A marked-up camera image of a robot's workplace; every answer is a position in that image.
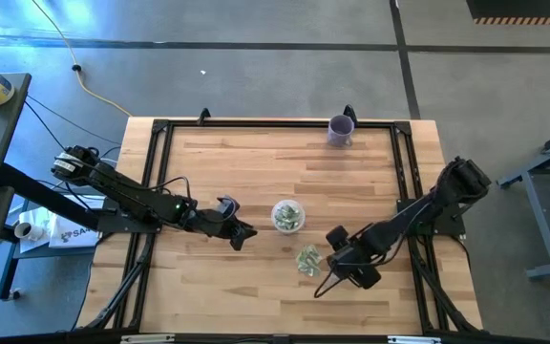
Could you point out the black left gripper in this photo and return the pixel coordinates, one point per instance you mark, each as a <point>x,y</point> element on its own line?
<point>210,223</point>

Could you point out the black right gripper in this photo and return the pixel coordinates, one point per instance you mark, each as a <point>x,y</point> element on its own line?
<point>351,260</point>

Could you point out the clear plastic cup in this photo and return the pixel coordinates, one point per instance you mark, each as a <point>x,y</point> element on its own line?
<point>275,224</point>

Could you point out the paper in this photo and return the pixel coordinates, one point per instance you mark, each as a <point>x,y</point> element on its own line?
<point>288,224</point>
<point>314,271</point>

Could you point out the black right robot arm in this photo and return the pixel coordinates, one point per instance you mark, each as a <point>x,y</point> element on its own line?
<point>461,179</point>

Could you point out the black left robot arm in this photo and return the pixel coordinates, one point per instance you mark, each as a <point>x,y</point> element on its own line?
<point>127,193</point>

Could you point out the lavender faceted mug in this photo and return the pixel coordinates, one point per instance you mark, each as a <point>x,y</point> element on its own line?
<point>341,129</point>

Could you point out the white printed paper bag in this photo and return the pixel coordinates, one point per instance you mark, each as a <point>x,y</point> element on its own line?
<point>72,234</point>

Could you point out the black diagonal stand bar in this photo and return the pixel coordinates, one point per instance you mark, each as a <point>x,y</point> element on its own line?
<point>41,193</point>

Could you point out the blue metal leg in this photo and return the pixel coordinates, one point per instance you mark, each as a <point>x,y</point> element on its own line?
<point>6,274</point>

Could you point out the black hazard-striped floor mat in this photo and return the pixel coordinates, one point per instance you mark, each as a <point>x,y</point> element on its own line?
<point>523,9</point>

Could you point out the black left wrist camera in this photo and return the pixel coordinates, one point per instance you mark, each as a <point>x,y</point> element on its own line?
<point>228,206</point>

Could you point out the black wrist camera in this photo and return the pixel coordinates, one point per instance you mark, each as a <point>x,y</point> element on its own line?
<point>228,206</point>
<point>366,277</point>

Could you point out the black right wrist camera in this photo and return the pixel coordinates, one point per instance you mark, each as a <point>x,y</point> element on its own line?
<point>366,277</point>

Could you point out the silver metal bracket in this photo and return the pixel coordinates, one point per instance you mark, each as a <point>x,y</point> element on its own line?
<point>413,339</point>
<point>147,338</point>

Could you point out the grey metal cart frame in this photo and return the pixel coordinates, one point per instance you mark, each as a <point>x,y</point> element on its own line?
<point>543,224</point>

